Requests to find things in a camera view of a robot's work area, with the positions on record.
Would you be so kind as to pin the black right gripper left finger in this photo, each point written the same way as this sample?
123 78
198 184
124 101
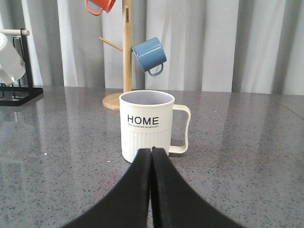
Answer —
127 204

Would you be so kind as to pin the black rack with wooden bar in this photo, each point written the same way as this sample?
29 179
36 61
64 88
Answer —
23 90

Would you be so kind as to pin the orange enamel mug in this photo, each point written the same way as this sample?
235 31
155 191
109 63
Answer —
103 5

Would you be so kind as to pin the grey white curtain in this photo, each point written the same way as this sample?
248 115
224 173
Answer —
251 46

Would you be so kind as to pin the white HOME cup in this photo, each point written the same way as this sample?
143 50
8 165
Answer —
146 118

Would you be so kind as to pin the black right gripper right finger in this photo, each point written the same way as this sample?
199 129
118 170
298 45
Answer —
175 204

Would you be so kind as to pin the white ribbed mug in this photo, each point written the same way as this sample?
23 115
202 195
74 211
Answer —
12 66

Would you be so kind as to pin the wooden mug tree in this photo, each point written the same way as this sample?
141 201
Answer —
112 101

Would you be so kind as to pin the blue enamel mug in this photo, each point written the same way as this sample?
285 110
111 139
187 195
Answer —
150 54

